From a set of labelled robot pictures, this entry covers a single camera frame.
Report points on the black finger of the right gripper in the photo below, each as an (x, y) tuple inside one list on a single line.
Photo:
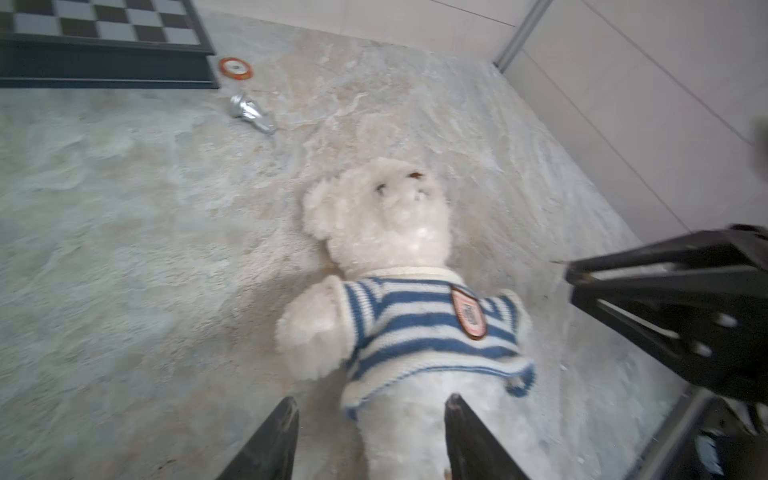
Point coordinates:
[(736, 245), (707, 326)]

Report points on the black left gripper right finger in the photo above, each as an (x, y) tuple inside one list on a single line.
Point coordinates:
[(473, 451)]

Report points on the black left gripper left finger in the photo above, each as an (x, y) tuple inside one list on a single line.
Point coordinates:
[(269, 453)]

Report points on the white fluffy teddy bear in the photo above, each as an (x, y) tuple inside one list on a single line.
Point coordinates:
[(384, 214)]

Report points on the blue white striped shirt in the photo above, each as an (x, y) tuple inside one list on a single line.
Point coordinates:
[(401, 322)]

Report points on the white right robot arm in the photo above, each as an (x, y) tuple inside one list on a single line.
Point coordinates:
[(730, 439)]

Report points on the silver chess piece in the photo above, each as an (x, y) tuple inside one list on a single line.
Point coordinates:
[(243, 107)]

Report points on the red and white poker chip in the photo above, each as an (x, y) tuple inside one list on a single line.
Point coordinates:
[(235, 68)]

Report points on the folded black chess board box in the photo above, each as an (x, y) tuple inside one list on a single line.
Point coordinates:
[(104, 44)]

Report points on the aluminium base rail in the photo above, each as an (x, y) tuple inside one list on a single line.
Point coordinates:
[(671, 436)]

